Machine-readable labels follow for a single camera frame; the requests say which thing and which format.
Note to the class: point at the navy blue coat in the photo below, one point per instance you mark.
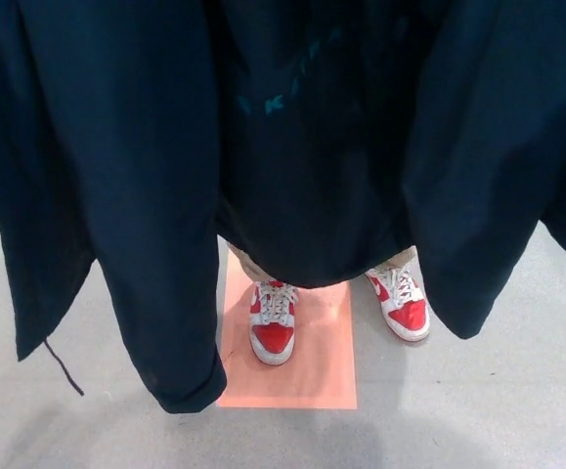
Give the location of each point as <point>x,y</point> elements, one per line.
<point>141,146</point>

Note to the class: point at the person's red white sneaker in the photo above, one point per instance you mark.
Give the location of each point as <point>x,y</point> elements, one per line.
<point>409,312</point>
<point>273,337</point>

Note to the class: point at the person's left red white sneaker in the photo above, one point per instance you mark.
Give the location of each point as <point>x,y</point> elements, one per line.
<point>409,312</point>

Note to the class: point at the person's right red white sneaker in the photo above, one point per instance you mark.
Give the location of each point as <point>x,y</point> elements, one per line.
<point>273,337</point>

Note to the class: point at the orange floor sheet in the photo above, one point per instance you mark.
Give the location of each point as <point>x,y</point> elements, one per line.
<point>321,371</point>

